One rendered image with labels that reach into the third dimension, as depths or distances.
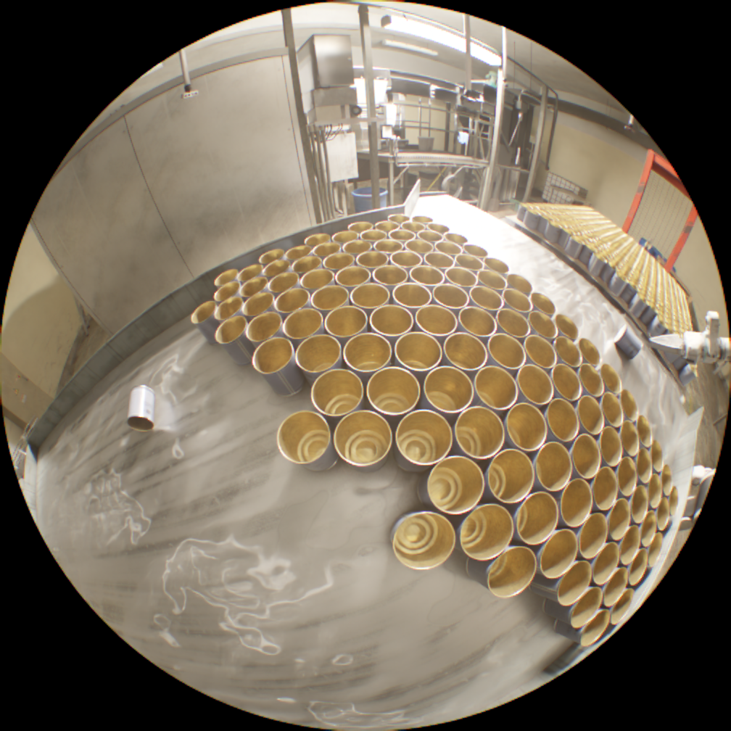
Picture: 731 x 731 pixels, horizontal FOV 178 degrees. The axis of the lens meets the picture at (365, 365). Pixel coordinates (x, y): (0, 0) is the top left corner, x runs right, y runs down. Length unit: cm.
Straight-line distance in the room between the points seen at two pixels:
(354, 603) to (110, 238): 258
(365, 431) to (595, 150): 1051
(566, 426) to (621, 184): 993
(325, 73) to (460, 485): 227
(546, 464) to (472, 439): 14
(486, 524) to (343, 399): 30
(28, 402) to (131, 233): 409
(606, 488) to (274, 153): 242
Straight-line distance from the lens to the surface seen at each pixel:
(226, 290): 62
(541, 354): 48
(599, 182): 1032
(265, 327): 47
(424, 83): 346
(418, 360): 41
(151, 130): 232
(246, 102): 224
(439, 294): 47
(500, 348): 44
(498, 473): 39
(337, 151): 269
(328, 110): 219
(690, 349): 82
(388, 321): 43
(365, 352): 39
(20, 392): 571
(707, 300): 1049
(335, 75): 217
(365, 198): 306
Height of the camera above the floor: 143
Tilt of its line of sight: 57 degrees down
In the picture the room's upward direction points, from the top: 6 degrees counter-clockwise
